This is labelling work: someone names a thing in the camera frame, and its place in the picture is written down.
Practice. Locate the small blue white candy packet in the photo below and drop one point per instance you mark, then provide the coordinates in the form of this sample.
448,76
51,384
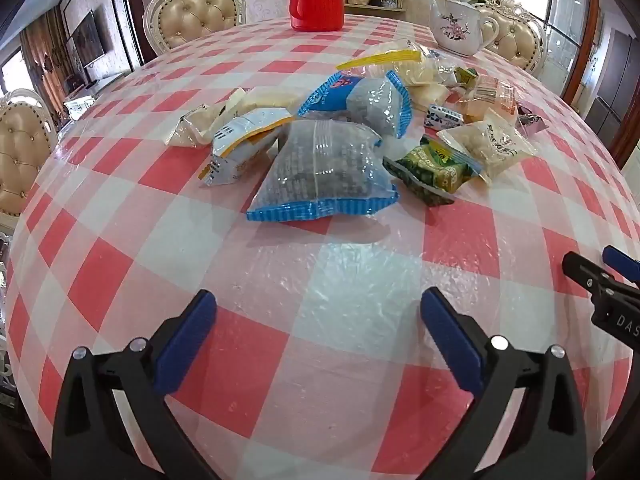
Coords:
442,116

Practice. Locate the wall television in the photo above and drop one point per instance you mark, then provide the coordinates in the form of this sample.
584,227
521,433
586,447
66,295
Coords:
87,40

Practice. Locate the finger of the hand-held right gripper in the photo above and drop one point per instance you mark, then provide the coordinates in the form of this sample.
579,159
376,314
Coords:
610,305
622,265

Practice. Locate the large clear blue-edged packet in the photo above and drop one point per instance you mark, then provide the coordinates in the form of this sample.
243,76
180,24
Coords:
322,165

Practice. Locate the clear pastry packet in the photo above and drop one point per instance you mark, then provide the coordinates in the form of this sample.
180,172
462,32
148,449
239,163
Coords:
192,127

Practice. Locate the white television console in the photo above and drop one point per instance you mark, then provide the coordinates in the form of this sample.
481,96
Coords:
85,95

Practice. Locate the small green yellow packet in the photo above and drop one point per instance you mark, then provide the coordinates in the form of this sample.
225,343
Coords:
465,77

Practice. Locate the dark refrigerator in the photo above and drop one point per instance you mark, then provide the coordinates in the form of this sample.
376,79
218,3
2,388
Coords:
620,75

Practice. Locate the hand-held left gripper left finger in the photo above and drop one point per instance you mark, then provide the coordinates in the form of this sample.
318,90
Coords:
185,345

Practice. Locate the blue clear snack packet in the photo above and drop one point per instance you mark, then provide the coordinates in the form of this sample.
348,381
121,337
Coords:
370,102

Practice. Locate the white orange-edged snack packet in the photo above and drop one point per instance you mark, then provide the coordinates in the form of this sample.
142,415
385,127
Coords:
240,145

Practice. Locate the white floral teapot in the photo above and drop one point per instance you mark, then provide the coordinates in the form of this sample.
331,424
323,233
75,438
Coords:
457,27

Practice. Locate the red white checkered tablecloth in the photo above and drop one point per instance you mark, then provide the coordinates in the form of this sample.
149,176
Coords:
320,285

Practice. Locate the wood-framed glass partition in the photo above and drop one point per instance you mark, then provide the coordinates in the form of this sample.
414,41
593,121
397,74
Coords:
570,15

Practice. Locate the purple snack packet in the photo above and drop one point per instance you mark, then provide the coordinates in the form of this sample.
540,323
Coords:
531,122

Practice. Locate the cream wafer packet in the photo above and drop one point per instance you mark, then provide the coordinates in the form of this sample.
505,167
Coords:
270,97

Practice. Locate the orange-striped clear snack packet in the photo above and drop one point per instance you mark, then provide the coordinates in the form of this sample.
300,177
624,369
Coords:
487,97

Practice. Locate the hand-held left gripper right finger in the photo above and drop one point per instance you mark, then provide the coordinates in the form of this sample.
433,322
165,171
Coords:
452,345

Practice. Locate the clear packet of white balls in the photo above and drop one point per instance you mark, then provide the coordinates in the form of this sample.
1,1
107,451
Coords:
492,145

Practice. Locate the beige tufted dining chair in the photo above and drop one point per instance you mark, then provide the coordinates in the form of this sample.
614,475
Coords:
195,17
20,155
515,40

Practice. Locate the green snack packet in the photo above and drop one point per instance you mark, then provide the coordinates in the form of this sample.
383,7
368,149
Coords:
435,172

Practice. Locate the yellow-edged clear packet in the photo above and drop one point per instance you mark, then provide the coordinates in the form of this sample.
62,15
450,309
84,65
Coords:
400,62

